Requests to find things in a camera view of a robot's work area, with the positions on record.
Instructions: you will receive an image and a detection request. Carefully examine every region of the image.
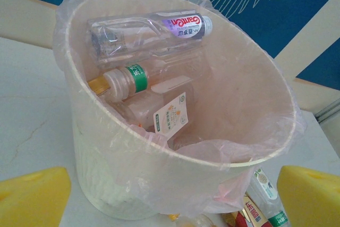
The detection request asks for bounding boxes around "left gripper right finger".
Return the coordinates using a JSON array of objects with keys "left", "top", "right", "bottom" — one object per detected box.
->
[{"left": 276, "top": 165, "right": 340, "bottom": 227}]

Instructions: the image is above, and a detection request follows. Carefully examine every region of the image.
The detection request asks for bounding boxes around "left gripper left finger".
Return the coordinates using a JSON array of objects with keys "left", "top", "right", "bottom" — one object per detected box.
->
[{"left": 0, "top": 166, "right": 73, "bottom": 227}]

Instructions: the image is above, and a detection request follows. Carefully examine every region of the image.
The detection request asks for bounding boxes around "small bottle green neck band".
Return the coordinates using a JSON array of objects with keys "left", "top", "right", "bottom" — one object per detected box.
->
[
  {"left": 103, "top": 59, "right": 192, "bottom": 100},
  {"left": 248, "top": 168, "right": 289, "bottom": 227}
]

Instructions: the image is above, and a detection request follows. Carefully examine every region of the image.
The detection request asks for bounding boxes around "red tea bottle orange cap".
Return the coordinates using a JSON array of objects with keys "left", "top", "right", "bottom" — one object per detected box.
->
[{"left": 223, "top": 195, "right": 269, "bottom": 227}]

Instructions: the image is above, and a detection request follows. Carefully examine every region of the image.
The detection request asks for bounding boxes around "orange label bottle gold cap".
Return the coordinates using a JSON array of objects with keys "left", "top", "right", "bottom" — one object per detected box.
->
[{"left": 87, "top": 75, "right": 110, "bottom": 96}]

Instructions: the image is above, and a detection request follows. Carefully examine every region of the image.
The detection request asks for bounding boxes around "square clear bottle white label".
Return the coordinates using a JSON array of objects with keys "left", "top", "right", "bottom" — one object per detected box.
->
[{"left": 124, "top": 77, "right": 198, "bottom": 146}]

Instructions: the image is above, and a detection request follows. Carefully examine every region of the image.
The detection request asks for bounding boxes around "bluish clear bottle purple label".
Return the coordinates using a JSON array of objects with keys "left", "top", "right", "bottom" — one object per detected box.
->
[{"left": 87, "top": 11, "right": 214, "bottom": 70}]

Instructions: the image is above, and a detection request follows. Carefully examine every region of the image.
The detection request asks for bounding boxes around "white round waste bin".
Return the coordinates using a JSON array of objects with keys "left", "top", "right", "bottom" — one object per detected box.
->
[{"left": 65, "top": 0, "right": 299, "bottom": 220}]

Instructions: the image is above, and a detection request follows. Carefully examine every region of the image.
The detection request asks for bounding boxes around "translucent plastic bin liner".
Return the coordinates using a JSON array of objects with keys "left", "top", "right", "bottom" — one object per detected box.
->
[{"left": 52, "top": 0, "right": 308, "bottom": 216}]

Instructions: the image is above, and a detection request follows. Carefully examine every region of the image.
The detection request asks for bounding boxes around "aluminium table side rail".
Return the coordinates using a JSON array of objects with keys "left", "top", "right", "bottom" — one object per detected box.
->
[{"left": 314, "top": 96, "right": 340, "bottom": 124}]

